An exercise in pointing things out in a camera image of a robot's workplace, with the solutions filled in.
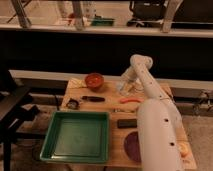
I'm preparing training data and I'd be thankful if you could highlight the light blue towel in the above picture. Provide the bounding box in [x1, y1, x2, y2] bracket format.
[116, 83, 121, 94]

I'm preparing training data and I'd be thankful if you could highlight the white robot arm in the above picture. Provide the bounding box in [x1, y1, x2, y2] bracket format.
[123, 54, 185, 171]

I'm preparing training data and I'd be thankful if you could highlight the white plastic cup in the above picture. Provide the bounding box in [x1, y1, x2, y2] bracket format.
[133, 82, 144, 92]

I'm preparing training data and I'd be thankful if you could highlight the orange carrot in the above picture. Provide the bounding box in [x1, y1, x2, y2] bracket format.
[119, 97, 143, 104]

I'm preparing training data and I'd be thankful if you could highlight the red bowl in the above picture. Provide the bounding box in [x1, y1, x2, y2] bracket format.
[84, 73, 104, 91]

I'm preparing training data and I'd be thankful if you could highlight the black rectangular block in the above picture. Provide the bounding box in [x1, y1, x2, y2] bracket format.
[117, 119, 137, 129]

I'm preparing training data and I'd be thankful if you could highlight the yellow cloth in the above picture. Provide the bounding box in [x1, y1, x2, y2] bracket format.
[68, 78, 86, 89]

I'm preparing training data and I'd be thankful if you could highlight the green plastic tray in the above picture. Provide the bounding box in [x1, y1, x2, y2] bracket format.
[40, 111, 110, 164]

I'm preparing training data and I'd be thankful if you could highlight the dark side bench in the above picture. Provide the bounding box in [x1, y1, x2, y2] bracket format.
[0, 67, 45, 171]

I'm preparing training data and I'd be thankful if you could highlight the silver handled utensil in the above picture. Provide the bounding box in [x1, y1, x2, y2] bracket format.
[112, 108, 135, 113]

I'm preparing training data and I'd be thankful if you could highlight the dark handled knife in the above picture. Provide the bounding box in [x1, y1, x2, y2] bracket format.
[81, 96, 105, 102]

